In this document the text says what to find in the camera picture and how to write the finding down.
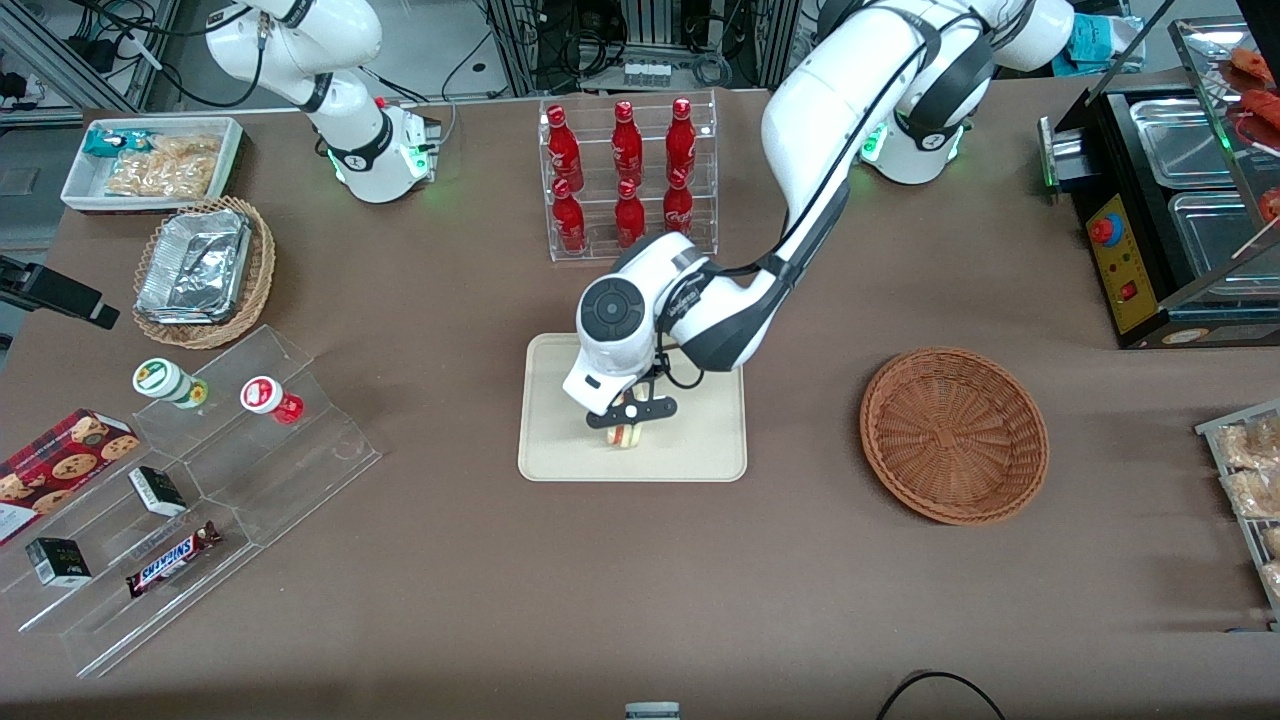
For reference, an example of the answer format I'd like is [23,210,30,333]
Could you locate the Snickers chocolate bar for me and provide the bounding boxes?
[124,520,224,600]

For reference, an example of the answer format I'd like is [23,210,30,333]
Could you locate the steel warmer pan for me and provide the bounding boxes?
[1128,97,1239,191]
[1167,189,1280,298]

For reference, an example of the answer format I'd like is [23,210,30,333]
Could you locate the clear acrylic step display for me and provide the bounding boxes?
[0,324,384,680]

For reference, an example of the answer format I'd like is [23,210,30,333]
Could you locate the black floor cable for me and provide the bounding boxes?
[876,671,1007,720]

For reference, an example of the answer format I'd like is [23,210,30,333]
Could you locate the beige rectangular tray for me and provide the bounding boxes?
[517,332,749,484]

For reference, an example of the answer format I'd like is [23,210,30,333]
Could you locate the red plaid cookie box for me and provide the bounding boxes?
[0,408,142,547]

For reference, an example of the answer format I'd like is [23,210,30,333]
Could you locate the light wicker basket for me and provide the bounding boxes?
[132,196,277,351]

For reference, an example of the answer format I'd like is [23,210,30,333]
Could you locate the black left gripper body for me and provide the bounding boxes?
[584,378,680,430]

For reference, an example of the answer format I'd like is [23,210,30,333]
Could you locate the green-lid white cup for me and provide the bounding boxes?
[132,357,210,412]

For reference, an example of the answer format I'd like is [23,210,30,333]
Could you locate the white rectangular snack bin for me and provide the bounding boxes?
[60,116,246,215]

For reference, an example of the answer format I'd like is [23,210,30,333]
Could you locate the teal snack packet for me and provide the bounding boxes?
[82,128,151,160]

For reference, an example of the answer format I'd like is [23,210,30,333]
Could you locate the clear acrylic bottle rack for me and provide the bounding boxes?
[539,89,720,264]

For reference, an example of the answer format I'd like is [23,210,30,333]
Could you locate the brown wicker basket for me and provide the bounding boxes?
[860,347,1050,527]

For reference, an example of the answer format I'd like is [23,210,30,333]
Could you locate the black food warmer machine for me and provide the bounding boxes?
[1038,14,1280,351]

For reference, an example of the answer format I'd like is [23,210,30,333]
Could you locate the red cola bottle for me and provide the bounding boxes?
[614,178,648,252]
[611,100,644,187]
[666,97,697,182]
[552,178,589,254]
[546,105,585,192]
[662,168,695,241]

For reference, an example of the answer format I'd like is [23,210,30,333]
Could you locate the tray of packaged pastries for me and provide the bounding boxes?
[1194,399,1280,632]

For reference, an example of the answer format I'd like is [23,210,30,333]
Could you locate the small black box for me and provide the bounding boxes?
[127,465,189,519]
[25,536,93,588]

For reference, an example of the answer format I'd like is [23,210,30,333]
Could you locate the teal plastic bag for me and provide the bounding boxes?
[1062,14,1147,78]

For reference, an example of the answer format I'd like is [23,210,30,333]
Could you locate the stacked aluminium foil containers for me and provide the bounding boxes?
[135,208,253,327]

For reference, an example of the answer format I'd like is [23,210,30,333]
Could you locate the clear bag of crackers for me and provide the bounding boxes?
[104,134,224,200]

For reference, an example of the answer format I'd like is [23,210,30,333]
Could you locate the red-lid white cup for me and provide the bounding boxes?
[240,375,306,426]

